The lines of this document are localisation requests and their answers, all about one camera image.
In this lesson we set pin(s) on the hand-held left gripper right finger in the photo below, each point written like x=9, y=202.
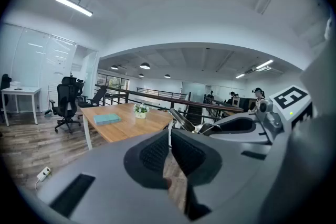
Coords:
x=197, y=162

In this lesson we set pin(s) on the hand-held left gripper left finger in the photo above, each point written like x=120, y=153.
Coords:
x=147, y=162

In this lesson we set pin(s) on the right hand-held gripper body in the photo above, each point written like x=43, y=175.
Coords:
x=288, y=102

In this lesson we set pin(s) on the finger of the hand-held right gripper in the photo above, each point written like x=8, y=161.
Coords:
x=241, y=137
x=236, y=115

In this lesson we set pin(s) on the wooden table with white legs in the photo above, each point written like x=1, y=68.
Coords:
x=126, y=129

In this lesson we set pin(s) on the long ceiling light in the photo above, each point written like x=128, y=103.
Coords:
x=73, y=5
x=264, y=64

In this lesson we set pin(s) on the white pot of flowers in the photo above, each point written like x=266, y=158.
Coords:
x=141, y=110

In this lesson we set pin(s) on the black railing with wooden handrail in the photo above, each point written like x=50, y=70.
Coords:
x=183, y=102

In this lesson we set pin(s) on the teal book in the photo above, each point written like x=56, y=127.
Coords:
x=107, y=119

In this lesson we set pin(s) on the black mesh office chair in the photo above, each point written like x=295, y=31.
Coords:
x=65, y=102

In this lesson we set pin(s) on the white power strip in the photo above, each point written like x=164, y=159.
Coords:
x=43, y=174

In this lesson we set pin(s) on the white desk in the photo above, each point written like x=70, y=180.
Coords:
x=21, y=90

